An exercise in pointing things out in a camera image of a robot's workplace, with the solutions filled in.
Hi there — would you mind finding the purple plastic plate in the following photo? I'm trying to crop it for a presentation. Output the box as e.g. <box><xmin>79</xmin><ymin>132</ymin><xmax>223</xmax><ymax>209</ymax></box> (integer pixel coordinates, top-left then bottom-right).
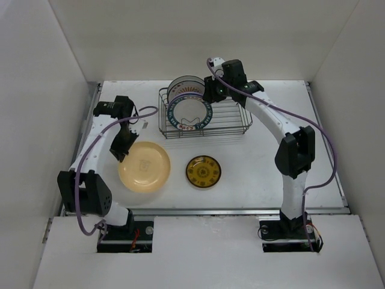
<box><xmin>169</xmin><ymin>95</ymin><xmax>205</xmax><ymax>111</ymax></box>

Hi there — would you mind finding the grey rimmed patterned plate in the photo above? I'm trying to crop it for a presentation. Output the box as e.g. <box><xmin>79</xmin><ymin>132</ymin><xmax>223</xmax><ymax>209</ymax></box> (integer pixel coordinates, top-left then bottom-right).
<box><xmin>167</xmin><ymin>75</ymin><xmax>205</xmax><ymax>103</ymax></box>

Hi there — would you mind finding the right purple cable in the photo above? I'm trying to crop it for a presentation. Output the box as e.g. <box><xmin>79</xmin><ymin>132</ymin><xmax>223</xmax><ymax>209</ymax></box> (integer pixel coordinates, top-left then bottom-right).
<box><xmin>206</xmin><ymin>57</ymin><xmax>339</xmax><ymax>252</ymax></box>

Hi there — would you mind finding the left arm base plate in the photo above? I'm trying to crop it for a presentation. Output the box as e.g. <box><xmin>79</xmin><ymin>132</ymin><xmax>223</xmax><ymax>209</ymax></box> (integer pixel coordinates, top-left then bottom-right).
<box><xmin>96</xmin><ymin>220</ymin><xmax>154</xmax><ymax>253</ymax></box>

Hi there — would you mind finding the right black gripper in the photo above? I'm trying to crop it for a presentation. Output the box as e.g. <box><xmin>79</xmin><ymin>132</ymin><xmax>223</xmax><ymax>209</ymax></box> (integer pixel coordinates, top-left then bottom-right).
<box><xmin>202</xmin><ymin>72</ymin><xmax>233</xmax><ymax>104</ymax></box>

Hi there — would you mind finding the wire dish rack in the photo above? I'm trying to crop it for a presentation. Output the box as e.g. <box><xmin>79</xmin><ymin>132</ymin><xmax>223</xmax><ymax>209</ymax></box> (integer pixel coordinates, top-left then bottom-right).
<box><xmin>158</xmin><ymin>88</ymin><xmax>253</xmax><ymax>139</ymax></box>

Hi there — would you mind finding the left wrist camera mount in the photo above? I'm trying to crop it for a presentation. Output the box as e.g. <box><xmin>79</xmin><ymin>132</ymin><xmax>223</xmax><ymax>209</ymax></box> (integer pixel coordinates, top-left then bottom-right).
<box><xmin>129</xmin><ymin>119</ymin><xmax>148</xmax><ymax>135</ymax></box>

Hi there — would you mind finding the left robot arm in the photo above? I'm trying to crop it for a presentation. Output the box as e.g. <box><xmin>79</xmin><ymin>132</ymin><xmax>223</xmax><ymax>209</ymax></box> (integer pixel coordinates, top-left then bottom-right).
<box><xmin>57</xmin><ymin>96</ymin><xmax>144</xmax><ymax>239</ymax></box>

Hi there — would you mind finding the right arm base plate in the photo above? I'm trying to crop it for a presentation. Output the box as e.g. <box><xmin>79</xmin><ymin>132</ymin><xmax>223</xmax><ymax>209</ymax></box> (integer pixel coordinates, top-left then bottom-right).
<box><xmin>257</xmin><ymin>220</ymin><xmax>324</xmax><ymax>253</ymax></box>

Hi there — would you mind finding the white plate blue rim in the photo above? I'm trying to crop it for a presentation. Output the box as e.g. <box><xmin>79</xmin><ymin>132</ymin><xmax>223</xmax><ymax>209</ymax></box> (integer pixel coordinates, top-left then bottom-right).
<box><xmin>167</xmin><ymin>93</ymin><xmax>214</xmax><ymax>131</ymax></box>

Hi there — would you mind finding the purple cable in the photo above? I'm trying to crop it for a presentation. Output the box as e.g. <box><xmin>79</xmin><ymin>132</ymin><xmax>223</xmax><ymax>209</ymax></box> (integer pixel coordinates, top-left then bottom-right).
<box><xmin>74</xmin><ymin>105</ymin><xmax>159</xmax><ymax>237</ymax></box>
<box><xmin>206</xmin><ymin>57</ymin><xmax>339</xmax><ymax>252</ymax></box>

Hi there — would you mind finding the small yellow patterned plate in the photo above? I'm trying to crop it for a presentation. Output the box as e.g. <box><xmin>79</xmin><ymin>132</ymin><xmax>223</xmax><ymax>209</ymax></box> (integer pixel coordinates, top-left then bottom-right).
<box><xmin>185</xmin><ymin>155</ymin><xmax>222</xmax><ymax>190</ymax></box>

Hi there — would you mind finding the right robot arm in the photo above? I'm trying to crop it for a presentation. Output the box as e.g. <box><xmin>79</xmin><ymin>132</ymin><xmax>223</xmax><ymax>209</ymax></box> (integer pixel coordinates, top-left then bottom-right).
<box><xmin>203</xmin><ymin>57</ymin><xmax>315</xmax><ymax>239</ymax></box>

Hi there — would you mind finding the beige plastic plate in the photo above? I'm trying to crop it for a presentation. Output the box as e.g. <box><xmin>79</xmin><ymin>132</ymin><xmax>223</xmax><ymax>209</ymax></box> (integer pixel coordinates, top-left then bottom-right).
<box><xmin>118</xmin><ymin>141</ymin><xmax>171</xmax><ymax>193</ymax></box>

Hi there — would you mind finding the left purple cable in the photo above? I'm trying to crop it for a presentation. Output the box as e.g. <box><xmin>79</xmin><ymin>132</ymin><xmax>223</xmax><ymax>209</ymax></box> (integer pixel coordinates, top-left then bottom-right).
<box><xmin>74</xmin><ymin>105</ymin><xmax>159</xmax><ymax>237</ymax></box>

